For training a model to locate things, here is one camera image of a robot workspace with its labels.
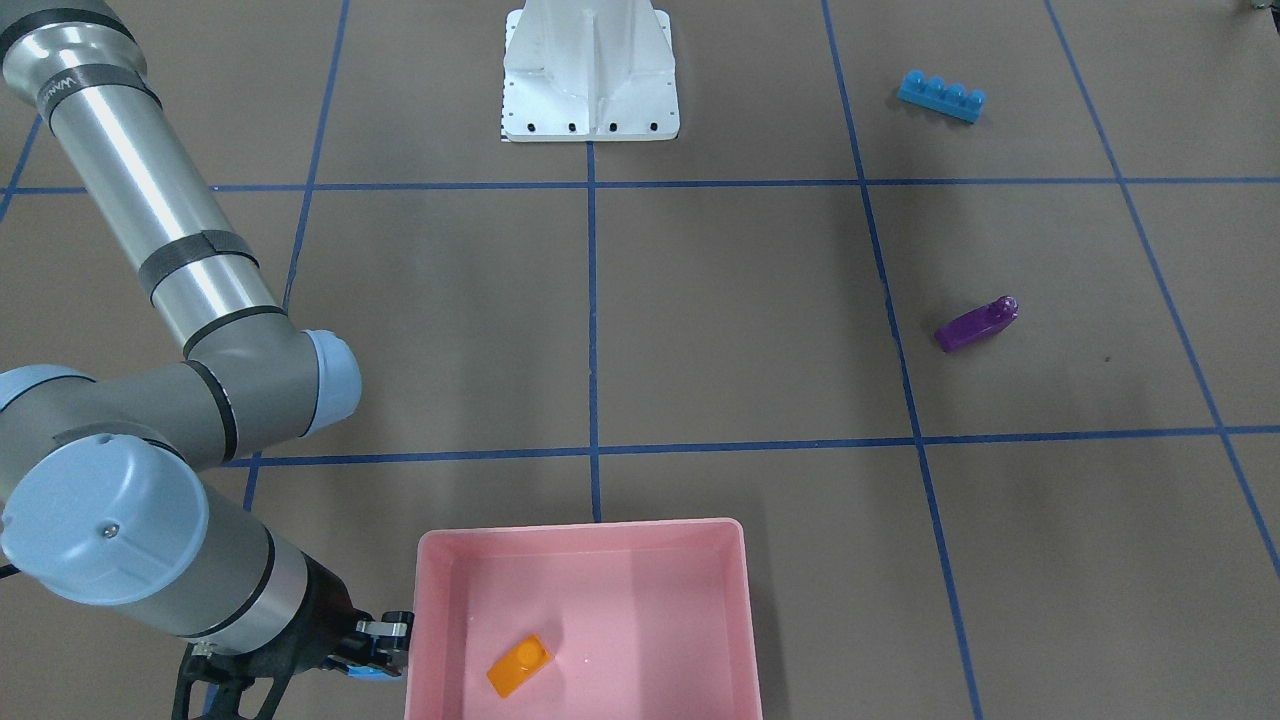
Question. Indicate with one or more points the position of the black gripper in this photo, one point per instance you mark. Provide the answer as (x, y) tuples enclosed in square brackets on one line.
[(326, 604)]

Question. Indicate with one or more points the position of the small blue block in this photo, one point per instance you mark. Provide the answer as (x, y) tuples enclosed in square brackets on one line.
[(371, 674)]

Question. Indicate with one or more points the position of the orange wedge block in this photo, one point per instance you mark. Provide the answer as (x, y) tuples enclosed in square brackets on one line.
[(517, 665)]

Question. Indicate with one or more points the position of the purple wedge block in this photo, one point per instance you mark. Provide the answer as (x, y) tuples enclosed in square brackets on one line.
[(977, 325)]

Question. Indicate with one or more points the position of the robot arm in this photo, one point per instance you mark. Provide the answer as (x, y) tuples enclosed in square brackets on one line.
[(243, 84)]

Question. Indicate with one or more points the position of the pink plastic box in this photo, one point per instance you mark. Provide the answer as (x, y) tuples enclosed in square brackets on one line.
[(645, 619)]

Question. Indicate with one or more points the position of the long blue studded block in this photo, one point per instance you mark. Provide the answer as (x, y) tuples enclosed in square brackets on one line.
[(934, 93)]

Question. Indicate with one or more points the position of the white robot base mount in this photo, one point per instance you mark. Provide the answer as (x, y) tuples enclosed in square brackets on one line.
[(589, 71)]

